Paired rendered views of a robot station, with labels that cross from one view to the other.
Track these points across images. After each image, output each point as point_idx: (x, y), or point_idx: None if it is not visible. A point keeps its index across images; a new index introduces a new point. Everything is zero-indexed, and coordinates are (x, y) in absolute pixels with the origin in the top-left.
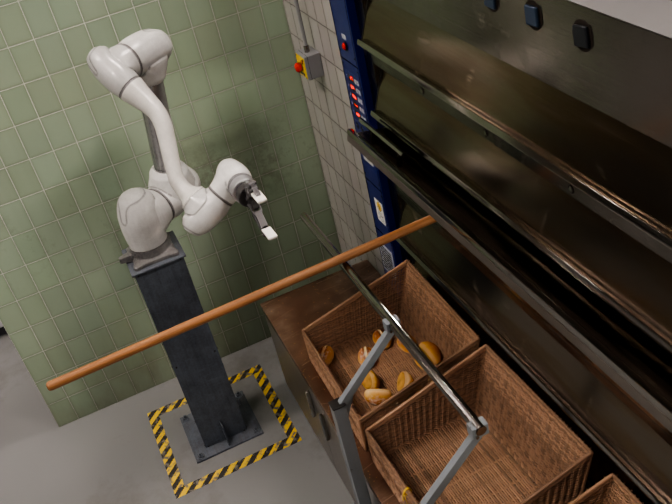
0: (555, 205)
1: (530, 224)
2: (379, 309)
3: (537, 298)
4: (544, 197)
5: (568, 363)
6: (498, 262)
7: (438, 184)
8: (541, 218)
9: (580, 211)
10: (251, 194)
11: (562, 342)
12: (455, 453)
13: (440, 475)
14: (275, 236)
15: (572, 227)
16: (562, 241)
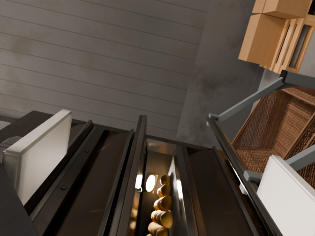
0: (81, 208)
1: (101, 218)
2: (252, 192)
3: (129, 160)
4: (77, 216)
5: (221, 232)
6: (122, 183)
7: None
8: (93, 212)
9: (80, 195)
10: (13, 144)
11: (200, 226)
12: (233, 107)
13: (249, 97)
14: (260, 185)
15: (92, 195)
16: (103, 197)
